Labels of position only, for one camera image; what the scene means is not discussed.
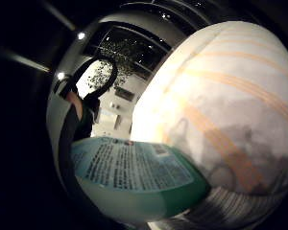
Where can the green bottle with printed label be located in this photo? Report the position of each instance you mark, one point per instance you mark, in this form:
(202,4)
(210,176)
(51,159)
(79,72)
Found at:
(134,179)

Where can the round ceiling lamp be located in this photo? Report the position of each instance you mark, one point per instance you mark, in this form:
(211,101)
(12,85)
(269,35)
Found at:
(81,35)
(60,75)

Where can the dark framed window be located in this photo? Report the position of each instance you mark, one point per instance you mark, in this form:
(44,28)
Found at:
(140,51)

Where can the white orange-striped tablecloth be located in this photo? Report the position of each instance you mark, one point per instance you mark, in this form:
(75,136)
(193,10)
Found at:
(227,105)

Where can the dark wall panel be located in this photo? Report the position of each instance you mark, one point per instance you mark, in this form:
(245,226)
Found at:
(124,94)

